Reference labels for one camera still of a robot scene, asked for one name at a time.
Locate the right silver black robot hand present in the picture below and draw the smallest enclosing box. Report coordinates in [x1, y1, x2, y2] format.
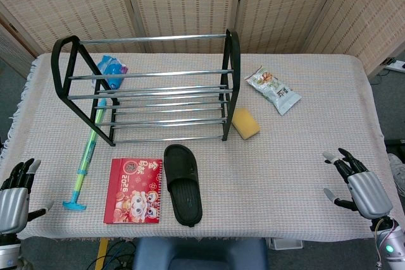
[322, 147, 394, 221]

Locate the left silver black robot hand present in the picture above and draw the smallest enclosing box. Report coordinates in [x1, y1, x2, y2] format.
[0, 157, 55, 235]

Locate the black rubber slipper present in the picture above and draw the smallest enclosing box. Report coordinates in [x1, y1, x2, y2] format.
[163, 144, 203, 228]

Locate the black metal shoe rack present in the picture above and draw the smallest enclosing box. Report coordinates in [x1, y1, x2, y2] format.
[50, 28, 242, 148]

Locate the green teal water pump toy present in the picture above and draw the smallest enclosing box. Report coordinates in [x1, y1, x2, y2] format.
[62, 97, 109, 212]

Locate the white box under table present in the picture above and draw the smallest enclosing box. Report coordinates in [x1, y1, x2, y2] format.
[268, 237, 304, 250]

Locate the pink woven tablecloth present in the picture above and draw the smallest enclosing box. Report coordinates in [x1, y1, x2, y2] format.
[0, 52, 405, 243]

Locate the red picture book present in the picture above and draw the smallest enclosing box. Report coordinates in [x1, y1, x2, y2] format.
[103, 157, 164, 225]

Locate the white power strip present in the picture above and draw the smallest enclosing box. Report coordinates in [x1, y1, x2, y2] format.
[380, 57, 405, 73]

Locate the white green snack bag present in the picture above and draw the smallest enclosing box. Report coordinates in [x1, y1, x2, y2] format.
[244, 65, 302, 116]

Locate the yellow sponge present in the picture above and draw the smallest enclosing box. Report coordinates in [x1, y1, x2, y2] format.
[231, 107, 261, 140]

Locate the blue wet wipes pack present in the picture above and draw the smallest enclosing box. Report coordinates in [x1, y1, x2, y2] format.
[90, 54, 130, 91]

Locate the blue padded seat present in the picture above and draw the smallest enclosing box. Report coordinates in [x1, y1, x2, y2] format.
[132, 237, 270, 270]

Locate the beige woven folding screen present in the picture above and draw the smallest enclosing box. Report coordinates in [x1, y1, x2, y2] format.
[0, 0, 405, 78]

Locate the floor cables bundle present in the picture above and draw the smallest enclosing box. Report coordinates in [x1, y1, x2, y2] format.
[84, 240, 137, 270]

